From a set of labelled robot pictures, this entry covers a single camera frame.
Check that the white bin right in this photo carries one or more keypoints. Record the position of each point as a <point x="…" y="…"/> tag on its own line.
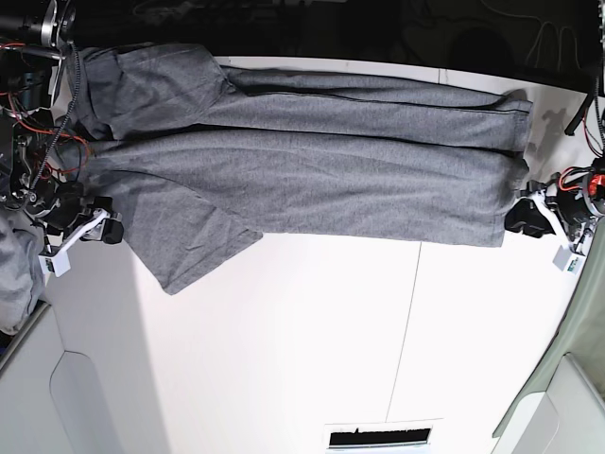
<point x="568" y="417"/>

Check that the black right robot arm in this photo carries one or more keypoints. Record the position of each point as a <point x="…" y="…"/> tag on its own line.
<point x="40" y="158"/>

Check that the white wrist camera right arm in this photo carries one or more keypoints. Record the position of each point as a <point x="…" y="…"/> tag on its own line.
<point x="55" y="259"/>

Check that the white bin left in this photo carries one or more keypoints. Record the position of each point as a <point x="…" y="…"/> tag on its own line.
<point x="51" y="398"/>

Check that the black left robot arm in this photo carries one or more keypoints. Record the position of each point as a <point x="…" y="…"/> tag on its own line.
<point x="572" y="33"/>

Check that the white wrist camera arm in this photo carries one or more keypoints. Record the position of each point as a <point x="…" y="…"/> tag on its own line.
<point x="558" y="232"/>
<point x="55" y="259"/>

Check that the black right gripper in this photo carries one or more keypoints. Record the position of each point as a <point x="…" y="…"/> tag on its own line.
<point x="62" y="207"/>

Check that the pile of grey clothes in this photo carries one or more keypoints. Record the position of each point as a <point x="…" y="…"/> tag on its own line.
<point x="22" y="279"/>

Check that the white bin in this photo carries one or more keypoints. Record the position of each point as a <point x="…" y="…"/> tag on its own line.
<point x="568" y="417"/>
<point x="51" y="398"/>

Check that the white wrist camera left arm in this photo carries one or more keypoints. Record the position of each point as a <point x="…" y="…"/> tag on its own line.
<point x="558" y="232"/>

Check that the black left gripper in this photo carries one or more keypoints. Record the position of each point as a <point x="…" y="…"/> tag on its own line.
<point x="576" y="209"/>

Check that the grey t-shirt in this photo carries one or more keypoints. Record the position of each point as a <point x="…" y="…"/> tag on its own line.
<point x="201" y="159"/>

